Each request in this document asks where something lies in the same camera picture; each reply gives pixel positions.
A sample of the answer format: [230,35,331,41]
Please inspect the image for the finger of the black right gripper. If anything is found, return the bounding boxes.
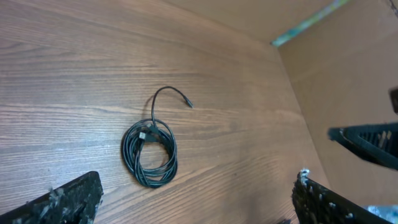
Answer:
[328,123,397,170]

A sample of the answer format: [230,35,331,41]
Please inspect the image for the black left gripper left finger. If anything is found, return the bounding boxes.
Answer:
[1,171,103,224]

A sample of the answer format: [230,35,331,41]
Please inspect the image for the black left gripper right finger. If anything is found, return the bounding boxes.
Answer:
[292,169,392,224]

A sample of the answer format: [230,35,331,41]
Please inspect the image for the black USB cable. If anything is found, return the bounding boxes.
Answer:
[121,86,194,189]

